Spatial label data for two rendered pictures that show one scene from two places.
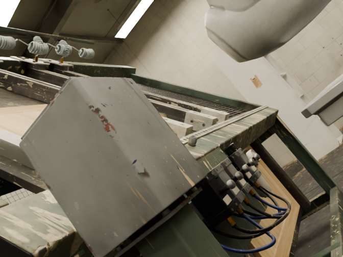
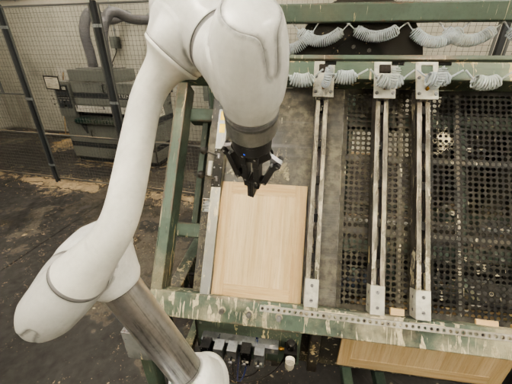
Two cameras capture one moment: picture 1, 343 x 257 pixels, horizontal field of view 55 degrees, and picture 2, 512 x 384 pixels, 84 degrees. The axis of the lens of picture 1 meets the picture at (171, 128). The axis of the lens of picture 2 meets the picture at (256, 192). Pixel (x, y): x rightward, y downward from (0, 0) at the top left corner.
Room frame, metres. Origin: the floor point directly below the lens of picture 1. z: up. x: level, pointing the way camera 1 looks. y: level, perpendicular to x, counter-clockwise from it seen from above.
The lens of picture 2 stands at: (0.64, -0.86, 1.97)
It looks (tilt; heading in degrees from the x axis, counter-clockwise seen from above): 27 degrees down; 74
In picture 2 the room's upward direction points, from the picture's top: straight up
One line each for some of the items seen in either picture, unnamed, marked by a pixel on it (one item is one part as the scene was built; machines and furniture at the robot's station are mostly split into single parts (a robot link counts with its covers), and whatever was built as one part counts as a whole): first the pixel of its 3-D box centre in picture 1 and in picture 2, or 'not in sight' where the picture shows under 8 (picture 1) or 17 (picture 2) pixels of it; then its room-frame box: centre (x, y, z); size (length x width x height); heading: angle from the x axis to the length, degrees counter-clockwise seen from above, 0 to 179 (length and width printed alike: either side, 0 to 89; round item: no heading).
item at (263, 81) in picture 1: (277, 97); not in sight; (4.94, -1.52, 1.03); 0.61 x 0.58 x 2.05; 150
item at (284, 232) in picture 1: (256, 193); (427, 343); (1.82, -0.14, 0.53); 0.90 x 0.02 x 0.55; 156
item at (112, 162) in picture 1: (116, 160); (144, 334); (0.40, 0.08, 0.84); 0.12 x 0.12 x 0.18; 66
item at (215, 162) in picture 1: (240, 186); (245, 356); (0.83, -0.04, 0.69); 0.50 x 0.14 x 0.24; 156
